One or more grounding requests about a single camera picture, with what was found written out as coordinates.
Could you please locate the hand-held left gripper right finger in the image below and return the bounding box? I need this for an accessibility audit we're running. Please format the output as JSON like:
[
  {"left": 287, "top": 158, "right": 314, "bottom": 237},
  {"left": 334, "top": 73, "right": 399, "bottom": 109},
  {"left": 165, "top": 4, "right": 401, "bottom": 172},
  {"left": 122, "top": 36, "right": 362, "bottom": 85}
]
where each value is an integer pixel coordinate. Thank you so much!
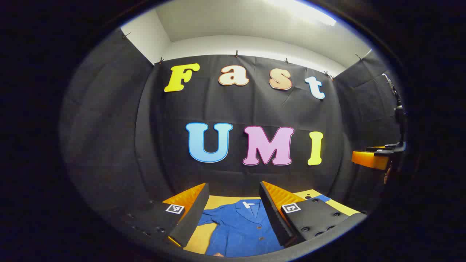
[{"left": 259, "top": 181, "right": 367, "bottom": 247}]

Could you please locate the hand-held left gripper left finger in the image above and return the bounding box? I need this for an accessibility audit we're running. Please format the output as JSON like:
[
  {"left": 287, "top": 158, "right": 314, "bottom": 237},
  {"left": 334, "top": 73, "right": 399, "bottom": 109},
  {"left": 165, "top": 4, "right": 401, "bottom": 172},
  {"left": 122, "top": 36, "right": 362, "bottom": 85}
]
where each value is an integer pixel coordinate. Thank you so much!
[{"left": 107, "top": 183, "right": 210, "bottom": 249}]

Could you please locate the blue button-up shirt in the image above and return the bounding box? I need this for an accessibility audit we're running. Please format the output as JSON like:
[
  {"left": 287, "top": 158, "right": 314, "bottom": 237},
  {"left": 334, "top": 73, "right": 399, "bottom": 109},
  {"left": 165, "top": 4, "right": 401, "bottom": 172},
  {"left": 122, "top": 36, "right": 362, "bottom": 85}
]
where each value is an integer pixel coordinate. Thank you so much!
[{"left": 197, "top": 195, "right": 332, "bottom": 257}]

